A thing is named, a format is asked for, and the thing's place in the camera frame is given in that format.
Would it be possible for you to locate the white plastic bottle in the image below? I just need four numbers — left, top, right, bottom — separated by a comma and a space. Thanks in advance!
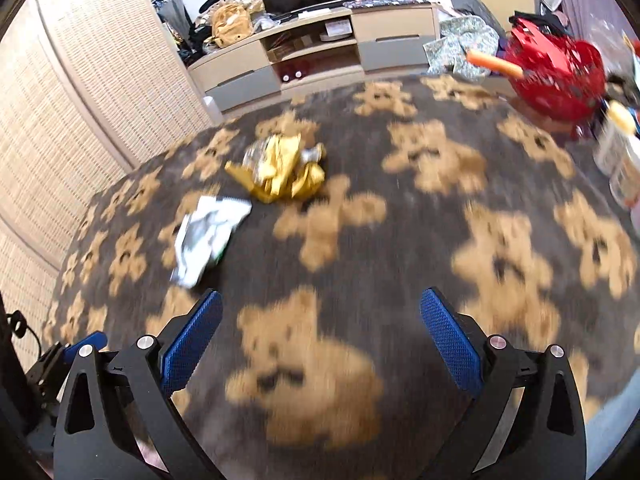
594, 99, 640, 177
609, 136, 640, 209

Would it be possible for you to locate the white silver wrapper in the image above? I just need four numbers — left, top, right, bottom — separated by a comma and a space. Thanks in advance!
170, 195, 253, 289

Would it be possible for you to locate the woven folding screen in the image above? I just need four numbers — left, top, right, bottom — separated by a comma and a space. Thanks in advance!
0, 0, 217, 292

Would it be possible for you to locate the gold wrapper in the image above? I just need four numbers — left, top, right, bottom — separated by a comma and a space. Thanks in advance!
224, 132, 327, 205

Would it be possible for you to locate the beige grey television stand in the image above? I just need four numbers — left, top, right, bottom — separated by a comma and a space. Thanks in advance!
187, 2, 442, 114

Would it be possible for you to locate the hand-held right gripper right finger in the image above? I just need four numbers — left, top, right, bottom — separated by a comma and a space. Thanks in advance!
420, 287, 587, 480

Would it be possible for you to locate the black clothes rack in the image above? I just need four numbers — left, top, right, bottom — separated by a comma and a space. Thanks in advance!
134, 0, 197, 57

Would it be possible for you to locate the yellow fabric bag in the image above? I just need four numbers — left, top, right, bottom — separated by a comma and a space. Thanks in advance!
212, 2, 254, 45

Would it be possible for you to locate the bear printed fleece blanket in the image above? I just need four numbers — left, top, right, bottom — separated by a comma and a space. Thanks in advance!
42, 74, 640, 480

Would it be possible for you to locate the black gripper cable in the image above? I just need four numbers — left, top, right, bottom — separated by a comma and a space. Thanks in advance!
4, 311, 45, 357

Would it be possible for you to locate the floral patterned cloth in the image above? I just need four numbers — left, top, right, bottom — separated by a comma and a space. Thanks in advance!
423, 15, 502, 79

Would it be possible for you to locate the small white bin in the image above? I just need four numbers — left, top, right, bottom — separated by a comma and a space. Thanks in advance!
202, 95, 224, 124

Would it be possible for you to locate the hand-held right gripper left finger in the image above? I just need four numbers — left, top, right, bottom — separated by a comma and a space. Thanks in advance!
52, 288, 224, 480

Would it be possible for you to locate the red basket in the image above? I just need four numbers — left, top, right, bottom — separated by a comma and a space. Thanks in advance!
502, 17, 609, 122

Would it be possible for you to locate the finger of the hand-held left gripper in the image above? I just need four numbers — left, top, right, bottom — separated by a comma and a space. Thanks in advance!
26, 332, 108, 411

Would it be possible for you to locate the orange stick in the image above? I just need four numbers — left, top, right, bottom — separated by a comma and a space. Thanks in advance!
466, 49, 527, 79

